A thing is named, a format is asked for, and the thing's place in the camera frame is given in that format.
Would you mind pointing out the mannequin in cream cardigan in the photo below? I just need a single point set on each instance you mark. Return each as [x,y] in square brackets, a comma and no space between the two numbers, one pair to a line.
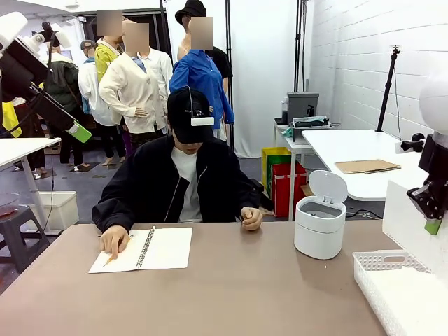
[129,87]

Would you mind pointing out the white perforated plastic basket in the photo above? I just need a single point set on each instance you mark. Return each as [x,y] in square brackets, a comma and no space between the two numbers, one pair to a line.
[371,266]

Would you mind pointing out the black light stand pole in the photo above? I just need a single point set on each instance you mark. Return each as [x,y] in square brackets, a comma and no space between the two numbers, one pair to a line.
[229,70]
[299,52]

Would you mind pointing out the black baseball cap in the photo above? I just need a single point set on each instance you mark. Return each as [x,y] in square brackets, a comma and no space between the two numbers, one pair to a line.
[185,115]

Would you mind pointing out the yellow green shopping bag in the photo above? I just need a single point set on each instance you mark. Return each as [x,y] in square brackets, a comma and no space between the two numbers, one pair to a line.
[276,155]

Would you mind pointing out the person's right forearm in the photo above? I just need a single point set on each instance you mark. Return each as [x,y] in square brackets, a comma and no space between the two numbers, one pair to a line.
[108,213]

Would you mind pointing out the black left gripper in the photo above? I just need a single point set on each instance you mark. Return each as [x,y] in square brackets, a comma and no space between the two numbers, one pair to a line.
[21,73]

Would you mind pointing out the person's left forearm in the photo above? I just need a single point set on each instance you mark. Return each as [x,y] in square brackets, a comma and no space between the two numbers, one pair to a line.
[245,196]

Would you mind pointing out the black bucket hat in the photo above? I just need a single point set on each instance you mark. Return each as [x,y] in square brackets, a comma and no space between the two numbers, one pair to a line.
[190,10]

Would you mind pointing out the white lidded trash bin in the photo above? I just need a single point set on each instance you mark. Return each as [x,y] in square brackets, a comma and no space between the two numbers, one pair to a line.
[318,231]

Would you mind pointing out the white head camera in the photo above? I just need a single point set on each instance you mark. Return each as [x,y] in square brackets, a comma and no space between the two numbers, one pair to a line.
[202,122]

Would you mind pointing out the white spiral notebook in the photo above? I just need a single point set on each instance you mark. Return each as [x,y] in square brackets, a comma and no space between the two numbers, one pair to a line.
[168,248]

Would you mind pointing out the figure in yellow jacket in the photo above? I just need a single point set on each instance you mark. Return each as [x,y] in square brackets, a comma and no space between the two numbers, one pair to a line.
[105,59]

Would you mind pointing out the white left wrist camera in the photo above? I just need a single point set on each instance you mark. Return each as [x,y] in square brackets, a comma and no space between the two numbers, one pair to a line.
[63,39]

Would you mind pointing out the person's left hand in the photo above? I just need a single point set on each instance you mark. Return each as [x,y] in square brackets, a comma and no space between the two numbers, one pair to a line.
[252,220]

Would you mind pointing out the grey plastic stool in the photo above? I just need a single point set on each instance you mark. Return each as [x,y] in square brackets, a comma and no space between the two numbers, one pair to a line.
[21,224]

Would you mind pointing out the person's right hand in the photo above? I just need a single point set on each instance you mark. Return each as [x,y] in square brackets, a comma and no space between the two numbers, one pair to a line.
[113,239]

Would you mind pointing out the white storage crate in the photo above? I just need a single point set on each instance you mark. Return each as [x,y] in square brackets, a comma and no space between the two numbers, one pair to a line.
[59,210]

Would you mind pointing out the black camera tripod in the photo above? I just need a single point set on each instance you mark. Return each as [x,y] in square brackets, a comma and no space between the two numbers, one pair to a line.
[386,87]

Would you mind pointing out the flat brown cardboard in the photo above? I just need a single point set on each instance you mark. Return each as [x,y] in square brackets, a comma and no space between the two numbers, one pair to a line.
[367,166]

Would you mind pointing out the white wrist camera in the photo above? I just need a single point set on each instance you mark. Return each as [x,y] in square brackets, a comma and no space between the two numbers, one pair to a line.
[63,39]
[400,147]

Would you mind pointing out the mannequin in dark puffer jacket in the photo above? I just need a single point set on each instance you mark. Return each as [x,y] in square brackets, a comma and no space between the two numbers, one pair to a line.
[63,80]

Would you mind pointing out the grey metal tray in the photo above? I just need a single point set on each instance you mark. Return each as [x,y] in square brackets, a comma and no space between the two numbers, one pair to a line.
[309,123]

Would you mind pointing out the grey box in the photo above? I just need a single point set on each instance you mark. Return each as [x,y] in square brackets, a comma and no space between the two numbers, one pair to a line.
[302,105]

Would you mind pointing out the red shopping bag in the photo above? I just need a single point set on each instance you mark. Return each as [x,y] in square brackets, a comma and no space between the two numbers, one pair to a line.
[287,189]

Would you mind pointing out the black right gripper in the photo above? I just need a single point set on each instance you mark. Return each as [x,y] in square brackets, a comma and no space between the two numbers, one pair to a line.
[434,161]

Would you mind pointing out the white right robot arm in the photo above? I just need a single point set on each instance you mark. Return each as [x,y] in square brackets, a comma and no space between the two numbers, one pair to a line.
[434,101]

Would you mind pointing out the large white table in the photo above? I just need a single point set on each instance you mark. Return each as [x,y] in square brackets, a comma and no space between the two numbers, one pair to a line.
[350,147]

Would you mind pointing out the small white side table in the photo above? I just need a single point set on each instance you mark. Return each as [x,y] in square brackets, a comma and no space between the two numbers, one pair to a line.
[280,134]

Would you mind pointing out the orange pencil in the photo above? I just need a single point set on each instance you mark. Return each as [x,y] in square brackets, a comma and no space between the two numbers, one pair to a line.
[109,260]

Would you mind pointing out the figure in yellow vest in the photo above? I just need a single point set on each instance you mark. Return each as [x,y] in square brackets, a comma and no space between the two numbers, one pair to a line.
[8,119]

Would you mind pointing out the black head camera mount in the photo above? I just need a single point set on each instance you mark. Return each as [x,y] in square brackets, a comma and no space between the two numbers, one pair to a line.
[196,112]

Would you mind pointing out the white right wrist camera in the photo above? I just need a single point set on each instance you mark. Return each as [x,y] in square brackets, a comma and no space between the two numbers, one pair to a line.
[400,147]

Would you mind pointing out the white desk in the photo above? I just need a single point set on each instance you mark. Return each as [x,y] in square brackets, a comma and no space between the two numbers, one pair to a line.
[21,147]

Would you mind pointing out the clear bowl with red contents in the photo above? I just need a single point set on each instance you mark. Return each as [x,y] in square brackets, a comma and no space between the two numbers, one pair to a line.
[7,210]

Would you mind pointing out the mannequin in blue shirt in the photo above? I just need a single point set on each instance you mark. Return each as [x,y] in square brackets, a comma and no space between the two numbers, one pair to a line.
[199,73]

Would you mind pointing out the person in black jacket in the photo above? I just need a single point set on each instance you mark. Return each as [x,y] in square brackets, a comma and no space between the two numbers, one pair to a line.
[154,182]

